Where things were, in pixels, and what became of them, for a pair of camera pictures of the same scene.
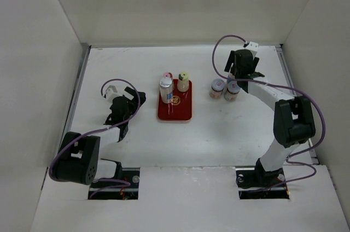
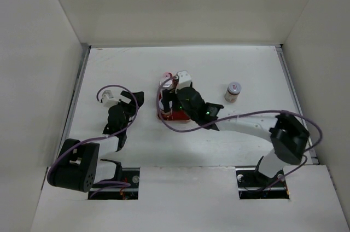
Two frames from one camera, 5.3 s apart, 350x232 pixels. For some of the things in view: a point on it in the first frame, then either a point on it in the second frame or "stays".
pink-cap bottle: x=167 y=74 stays
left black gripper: x=133 y=103 stays
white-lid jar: x=216 y=90 → x=161 y=108
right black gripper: x=231 y=59 → x=168 y=96
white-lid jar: x=231 y=93 stays
